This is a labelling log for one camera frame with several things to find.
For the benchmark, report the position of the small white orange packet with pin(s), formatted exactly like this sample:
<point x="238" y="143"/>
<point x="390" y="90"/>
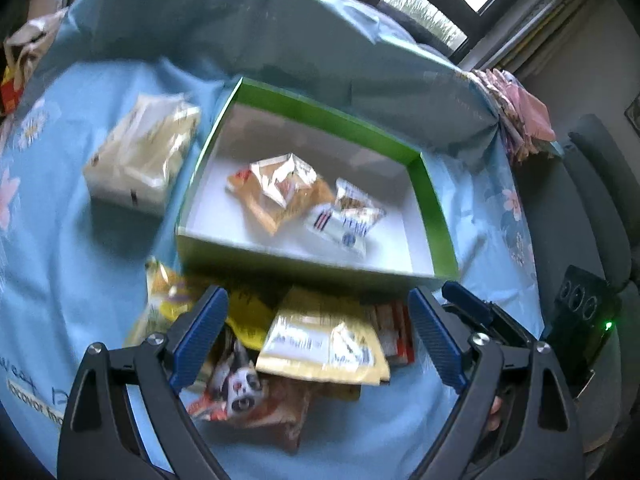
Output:
<point x="355" y="200"/>

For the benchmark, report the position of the pale yellow snack packet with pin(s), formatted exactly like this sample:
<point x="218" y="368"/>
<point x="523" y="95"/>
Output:
<point x="310" y="340"/>

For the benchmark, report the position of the person's right hand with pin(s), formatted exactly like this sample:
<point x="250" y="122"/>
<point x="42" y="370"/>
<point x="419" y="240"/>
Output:
<point x="493" y="410"/>

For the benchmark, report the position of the grey chair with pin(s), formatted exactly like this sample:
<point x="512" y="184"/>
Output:
<point x="595" y="195"/>

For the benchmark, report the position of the brown bag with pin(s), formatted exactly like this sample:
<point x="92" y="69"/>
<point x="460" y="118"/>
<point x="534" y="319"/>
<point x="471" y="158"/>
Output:
<point x="30" y="45"/>

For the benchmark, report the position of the white tissue pack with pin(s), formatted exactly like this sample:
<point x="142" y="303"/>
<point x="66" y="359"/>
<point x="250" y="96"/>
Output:
<point x="140" y="160"/>

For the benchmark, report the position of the pink folded cloth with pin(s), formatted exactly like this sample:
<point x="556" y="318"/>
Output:
<point x="530" y="115"/>

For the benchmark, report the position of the yellow white snack bag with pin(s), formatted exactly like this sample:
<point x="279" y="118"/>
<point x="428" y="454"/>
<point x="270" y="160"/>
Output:
<point x="165" y="295"/>

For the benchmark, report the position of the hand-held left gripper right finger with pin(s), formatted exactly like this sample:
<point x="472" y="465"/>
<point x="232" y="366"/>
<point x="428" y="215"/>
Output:
<point x="435" y="340"/>

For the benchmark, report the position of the white blue-red print packet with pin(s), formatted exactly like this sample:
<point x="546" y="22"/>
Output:
<point x="335" y="225"/>

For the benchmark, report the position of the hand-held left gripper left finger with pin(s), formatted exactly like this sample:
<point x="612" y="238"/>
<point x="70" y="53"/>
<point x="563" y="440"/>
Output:
<point x="200" y="340"/>

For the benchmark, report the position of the cartoon animal snack packet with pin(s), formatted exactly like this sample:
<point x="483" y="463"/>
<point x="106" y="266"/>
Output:
<point x="250" y="395"/>

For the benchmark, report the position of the blue floral quilt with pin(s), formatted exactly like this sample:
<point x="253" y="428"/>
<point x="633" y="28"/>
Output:
<point x="250" y="25"/>

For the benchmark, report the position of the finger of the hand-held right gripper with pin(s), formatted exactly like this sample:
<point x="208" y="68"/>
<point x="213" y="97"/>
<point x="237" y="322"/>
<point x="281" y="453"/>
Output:
<point x="465" y="300"/>

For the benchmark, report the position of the red yellow box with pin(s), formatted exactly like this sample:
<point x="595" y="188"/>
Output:
<point x="10" y="95"/>

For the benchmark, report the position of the pale curtain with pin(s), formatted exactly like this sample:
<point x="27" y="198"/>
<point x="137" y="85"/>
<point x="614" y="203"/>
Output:
<point x="545" y="25"/>

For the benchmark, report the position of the green cardboard box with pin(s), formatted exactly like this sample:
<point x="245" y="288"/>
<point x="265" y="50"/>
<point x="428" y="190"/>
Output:
<point x="280" y="135"/>

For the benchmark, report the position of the bright yellow snack packet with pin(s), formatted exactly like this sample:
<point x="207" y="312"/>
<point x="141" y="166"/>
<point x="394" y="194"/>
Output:
<point x="247" y="322"/>

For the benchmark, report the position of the red orange snack packet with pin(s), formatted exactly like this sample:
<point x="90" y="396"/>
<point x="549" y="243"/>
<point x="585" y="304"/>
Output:
<point x="395" y="332"/>

